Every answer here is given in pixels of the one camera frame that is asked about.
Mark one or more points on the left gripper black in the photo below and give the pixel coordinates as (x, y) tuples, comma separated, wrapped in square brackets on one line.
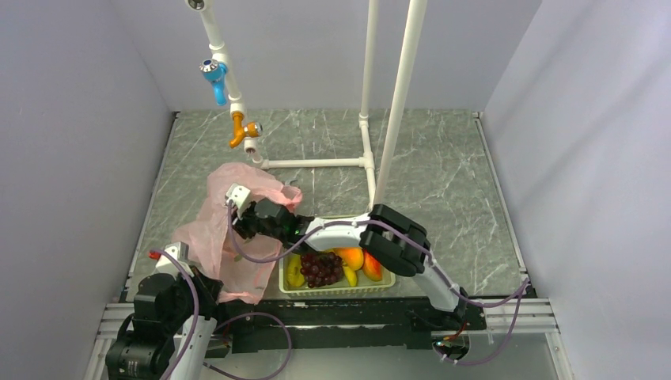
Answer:
[(209, 290)]

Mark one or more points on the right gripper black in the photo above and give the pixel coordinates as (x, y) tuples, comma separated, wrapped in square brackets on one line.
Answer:
[(240, 226)]

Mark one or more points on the dark red fake grapes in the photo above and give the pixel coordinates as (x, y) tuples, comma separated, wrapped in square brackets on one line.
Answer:
[(321, 269)]

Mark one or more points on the orange yellow fake mango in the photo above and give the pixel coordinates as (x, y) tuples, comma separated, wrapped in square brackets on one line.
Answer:
[(353, 257)]

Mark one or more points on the yellow fake banana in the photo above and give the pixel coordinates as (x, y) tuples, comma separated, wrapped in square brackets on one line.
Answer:
[(350, 275)]

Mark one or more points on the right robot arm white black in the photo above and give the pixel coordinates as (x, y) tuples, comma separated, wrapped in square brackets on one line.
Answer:
[(399, 244)]

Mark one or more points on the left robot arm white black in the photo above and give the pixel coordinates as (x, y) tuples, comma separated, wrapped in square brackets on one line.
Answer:
[(169, 331)]

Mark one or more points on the red orange fake mango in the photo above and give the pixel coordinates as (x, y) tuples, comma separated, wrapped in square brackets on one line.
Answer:
[(371, 268)]

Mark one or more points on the orange tap valve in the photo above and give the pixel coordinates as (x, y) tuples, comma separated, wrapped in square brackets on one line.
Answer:
[(242, 131)]

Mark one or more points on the pale green plastic basket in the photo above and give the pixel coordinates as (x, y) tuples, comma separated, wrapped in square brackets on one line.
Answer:
[(341, 283)]

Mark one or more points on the blue tap valve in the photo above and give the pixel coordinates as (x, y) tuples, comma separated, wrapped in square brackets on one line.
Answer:
[(215, 73)]

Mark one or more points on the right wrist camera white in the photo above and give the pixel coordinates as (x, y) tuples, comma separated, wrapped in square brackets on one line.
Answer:
[(238, 197)]

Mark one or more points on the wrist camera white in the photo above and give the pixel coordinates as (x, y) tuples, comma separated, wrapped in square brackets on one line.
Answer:
[(172, 259), (238, 197)]

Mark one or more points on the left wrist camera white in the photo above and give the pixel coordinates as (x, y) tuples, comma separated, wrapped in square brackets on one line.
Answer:
[(172, 259)]

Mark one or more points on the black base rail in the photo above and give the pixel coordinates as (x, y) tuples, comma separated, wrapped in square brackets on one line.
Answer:
[(409, 322)]

